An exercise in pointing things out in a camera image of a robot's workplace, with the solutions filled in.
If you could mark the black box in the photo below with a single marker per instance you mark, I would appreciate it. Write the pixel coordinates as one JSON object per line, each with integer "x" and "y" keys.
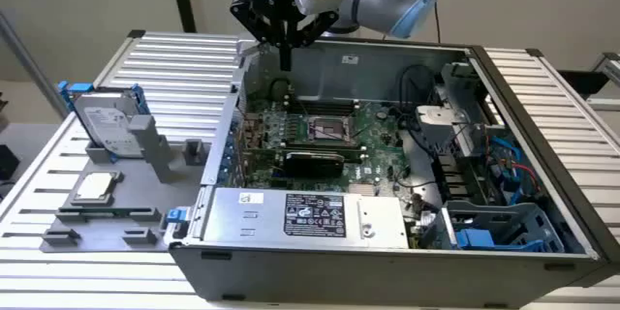
{"x": 7, "y": 162}

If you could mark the black graphics card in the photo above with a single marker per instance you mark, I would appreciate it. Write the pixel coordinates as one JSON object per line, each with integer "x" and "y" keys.
{"x": 313, "y": 165}

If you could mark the blue case latch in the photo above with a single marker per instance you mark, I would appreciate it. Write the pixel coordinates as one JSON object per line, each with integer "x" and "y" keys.
{"x": 175, "y": 215}

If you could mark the CPU socket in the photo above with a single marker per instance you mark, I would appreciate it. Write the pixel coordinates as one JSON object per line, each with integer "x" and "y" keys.
{"x": 331, "y": 129}

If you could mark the silver power supply unit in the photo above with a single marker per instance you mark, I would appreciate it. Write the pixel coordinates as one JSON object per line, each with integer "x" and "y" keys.
{"x": 271, "y": 215}

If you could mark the grey metal pole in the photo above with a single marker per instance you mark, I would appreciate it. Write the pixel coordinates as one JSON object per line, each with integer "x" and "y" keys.
{"x": 29, "y": 56}

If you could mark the open black PC case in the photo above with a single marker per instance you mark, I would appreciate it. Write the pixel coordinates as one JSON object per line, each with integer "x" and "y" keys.
{"x": 339, "y": 277}

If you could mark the aluminium frame profile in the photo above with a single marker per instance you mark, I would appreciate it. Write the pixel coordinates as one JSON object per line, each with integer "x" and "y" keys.
{"x": 605, "y": 81}

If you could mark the grey plastic disk bay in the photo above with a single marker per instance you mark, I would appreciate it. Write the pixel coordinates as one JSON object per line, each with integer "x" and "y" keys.
{"x": 513, "y": 215}

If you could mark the silver CPU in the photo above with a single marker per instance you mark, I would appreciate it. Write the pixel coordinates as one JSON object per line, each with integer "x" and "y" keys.
{"x": 96, "y": 186}

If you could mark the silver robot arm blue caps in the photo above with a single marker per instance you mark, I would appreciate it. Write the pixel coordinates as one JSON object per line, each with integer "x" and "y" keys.
{"x": 377, "y": 5}

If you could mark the grey parts rack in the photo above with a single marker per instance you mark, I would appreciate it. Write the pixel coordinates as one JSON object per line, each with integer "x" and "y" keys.
{"x": 140, "y": 186}

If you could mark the silver metal drive cage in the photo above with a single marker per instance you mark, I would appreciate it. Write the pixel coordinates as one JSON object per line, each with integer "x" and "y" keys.
{"x": 455, "y": 114}

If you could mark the green motherboard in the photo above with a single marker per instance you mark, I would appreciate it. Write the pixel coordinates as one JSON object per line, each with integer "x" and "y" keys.
{"x": 383, "y": 157}

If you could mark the hard disk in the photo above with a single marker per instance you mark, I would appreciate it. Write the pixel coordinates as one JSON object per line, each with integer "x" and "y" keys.
{"x": 104, "y": 125}

